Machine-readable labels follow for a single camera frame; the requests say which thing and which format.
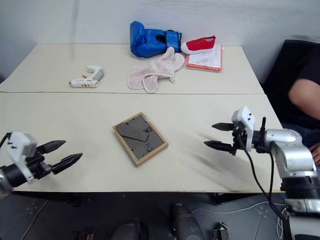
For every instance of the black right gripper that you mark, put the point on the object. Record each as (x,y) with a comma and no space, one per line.
(240,140)

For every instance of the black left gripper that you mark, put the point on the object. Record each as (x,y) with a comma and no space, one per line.
(37,165)

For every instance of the person's bare forearm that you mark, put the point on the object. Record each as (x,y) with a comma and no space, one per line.
(303,97)

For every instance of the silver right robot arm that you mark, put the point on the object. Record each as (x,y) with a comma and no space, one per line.
(295,150)

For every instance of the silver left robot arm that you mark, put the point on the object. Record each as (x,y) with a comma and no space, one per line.
(10,175)

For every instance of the person's hand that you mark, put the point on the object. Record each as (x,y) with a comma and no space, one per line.
(316,153)

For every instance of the orange folder with paper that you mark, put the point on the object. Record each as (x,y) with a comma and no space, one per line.
(207,61)

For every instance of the white glue gun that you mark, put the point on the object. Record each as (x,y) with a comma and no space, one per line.
(86,81)

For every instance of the seated person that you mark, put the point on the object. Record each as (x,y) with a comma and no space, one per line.
(282,82)

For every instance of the person's blue jeans leg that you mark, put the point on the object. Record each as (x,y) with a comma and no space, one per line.
(305,132)

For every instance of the red canvas shoe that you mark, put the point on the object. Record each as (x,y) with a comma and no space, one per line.
(200,45)

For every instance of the pink terry cloth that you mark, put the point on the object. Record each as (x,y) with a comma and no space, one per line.
(155,70)

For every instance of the dark rounded tall shape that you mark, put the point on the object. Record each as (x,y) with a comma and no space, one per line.
(183,222)

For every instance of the black metal clamp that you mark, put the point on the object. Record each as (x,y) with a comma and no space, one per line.
(221,232)

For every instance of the dark rounded low shape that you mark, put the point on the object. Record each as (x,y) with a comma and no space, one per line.
(130,230)

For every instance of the person's black shirt torso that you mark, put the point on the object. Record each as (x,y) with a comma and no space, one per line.
(311,67)

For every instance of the blue boxing glove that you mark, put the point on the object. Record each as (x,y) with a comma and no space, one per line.
(147,40)

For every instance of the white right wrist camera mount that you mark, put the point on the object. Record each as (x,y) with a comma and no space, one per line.
(247,117)

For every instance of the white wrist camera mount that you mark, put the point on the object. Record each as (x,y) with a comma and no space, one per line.
(247,117)
(18,145)

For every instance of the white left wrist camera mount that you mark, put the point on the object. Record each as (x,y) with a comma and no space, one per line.
(18,145)

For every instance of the wooden picture frame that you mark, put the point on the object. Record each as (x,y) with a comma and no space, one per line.
(140,140)

